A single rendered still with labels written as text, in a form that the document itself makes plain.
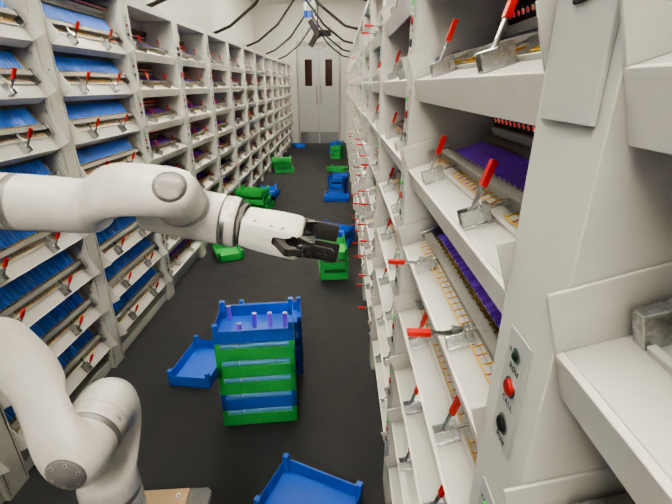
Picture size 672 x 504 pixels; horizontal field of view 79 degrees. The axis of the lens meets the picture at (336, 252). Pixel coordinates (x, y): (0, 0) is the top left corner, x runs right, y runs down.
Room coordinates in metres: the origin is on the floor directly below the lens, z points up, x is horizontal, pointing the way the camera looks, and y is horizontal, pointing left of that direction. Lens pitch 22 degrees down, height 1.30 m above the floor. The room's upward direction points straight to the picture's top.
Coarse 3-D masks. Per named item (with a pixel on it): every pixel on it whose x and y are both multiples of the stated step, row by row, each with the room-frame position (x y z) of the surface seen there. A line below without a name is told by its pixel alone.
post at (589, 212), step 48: (624, 96) 0.25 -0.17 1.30; (576, 144) 0.28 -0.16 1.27; (624, 144) 0.25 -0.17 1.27; (528, 192) 0.34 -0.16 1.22; (576, 192) 0.27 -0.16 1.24; (624, 192) 0.25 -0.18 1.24; (528, 240) 0.32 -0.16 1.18; (576, 240) 0.26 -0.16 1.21; (624, 240) 0.25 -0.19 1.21; (528, 288) 0.30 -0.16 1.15; (528, 336) 0.29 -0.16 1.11; (528, 384) 0.27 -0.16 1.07; (528, 432) 0.26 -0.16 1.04; (576, 432) 0.25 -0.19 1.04; (480, 480) 0.33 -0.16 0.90; (528, 480) 0.25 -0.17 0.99
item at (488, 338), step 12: (432, 240) 0.88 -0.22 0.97; (432, 252) 0.84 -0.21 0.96; (444, 264) 0.74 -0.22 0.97; (444, 276) 0.72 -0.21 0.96; (456, 276) 0.68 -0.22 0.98; (456, 288) 0.64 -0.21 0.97; (468, 300) 0.59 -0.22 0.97; (468, 312) 0.56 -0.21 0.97; (480, 312) 0.55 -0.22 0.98; (480, 324) 0.52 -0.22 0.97; (480, 336) 0.51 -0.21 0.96; (492, 336) 0.49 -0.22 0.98; (492, 348) 0.46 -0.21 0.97; (492, 360) 0.46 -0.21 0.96
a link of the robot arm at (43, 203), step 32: (0, 192) 0.59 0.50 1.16; (32, 192) 0.60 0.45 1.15; (64, 192) 0.61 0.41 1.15; (96, 192) 0.56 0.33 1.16; (128, 192) 0.55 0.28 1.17; (160, 192) 0.55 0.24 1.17; (192, 192) 0.57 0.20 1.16; (32, 224) 0.60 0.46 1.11; (64, 224) 0.60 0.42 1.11; (96, 224) 0.58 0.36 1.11
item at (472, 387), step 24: (408, 240) 0.95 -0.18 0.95; (408, 264) 0.91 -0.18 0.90; (432, 288) 0.71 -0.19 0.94; (432, 312) 0.63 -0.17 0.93; (456, 312) 0.61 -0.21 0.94; (456, 360) 0.49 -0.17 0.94; (480, 360) 0.48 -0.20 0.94; (456, 384) 0.44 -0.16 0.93; (480, 384) 0.43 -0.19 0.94; (480, 408) 0.35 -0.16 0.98; (480, 432) 0.34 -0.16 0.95
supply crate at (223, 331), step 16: (224, 304) 1.48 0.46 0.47; (256, 304) 1.50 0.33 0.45; (272, 304) 1.51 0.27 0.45; (288, 304) 1.50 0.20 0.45; (224, 320) 1.45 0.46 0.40; (240, 320) 1.45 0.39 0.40; (272, 320) 1.45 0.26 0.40; (288, 320) 1.33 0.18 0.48; (224, 336) 1.29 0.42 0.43; (240, 336) 1.30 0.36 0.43; (256, 336) 1.31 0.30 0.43; (272, 336) 1.31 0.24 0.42; (288, 336) 1.32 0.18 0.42
